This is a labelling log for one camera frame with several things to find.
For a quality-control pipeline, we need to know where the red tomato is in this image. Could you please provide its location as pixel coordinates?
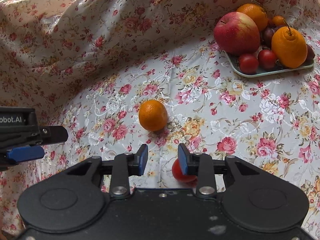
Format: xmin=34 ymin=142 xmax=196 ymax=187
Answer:
xmin=171 ymin=159 xmax=197 ymax=183

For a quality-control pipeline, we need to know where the large red apple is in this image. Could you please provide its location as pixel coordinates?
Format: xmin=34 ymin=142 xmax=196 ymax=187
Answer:
xmin=213 ymin=11 xmax=260 ymax=56

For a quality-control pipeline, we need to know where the floral tablecloth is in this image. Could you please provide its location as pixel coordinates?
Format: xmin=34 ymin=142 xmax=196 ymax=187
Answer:
xmin=1 ymin=0 xmax=319 ymax=238

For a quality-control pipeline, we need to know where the red tomato tray front-right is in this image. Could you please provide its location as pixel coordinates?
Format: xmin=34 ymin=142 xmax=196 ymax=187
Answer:
xmin=258 ymin=49 xmax=278 ymax=71

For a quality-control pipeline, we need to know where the dark plum tray right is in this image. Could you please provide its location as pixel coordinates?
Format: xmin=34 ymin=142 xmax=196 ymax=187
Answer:
xmin=306 ymin=45 xmax=315 ymax=62

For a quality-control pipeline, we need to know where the large orange with stem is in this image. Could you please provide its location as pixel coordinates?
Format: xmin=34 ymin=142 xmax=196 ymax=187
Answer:
xmin=271 ymin=21 xmax=308 ymax=69

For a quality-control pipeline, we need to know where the red tomato tray front-left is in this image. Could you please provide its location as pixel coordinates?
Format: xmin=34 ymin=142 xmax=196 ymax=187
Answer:
xmin=238 ymin=54 xmax=259 ymax=75

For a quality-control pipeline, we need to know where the small mandarin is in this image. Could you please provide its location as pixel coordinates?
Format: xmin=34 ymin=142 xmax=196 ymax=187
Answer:
xmin=138 ymin=100 xmax=168 ymax=132
xmin=272 ymin=15 xmax=286 ymax=27

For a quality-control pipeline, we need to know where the rear orange with stem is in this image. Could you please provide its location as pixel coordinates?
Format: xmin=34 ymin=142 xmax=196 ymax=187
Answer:
xmin=236 ymin=3 xmax=268 ymax=32

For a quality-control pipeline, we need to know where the purple plum tray rear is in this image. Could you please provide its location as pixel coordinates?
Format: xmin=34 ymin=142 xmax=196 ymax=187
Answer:
xmin=262 ymin=27 xmax=274 ymax=48

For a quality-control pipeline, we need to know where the light green rectangular tray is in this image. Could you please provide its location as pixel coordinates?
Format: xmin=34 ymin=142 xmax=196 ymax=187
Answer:
xmin=224 ymin=51 xmax=315 ymax=78

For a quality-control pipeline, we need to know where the small mandarin on tray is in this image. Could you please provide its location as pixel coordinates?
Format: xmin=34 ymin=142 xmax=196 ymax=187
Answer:
xmin=272 ymin=15 xmax=286 ymax=27

